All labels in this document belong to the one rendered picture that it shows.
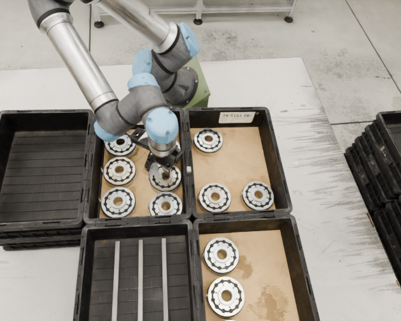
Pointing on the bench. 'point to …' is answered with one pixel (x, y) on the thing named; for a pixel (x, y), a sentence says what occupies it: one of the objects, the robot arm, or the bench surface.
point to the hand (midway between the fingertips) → (157, 161)
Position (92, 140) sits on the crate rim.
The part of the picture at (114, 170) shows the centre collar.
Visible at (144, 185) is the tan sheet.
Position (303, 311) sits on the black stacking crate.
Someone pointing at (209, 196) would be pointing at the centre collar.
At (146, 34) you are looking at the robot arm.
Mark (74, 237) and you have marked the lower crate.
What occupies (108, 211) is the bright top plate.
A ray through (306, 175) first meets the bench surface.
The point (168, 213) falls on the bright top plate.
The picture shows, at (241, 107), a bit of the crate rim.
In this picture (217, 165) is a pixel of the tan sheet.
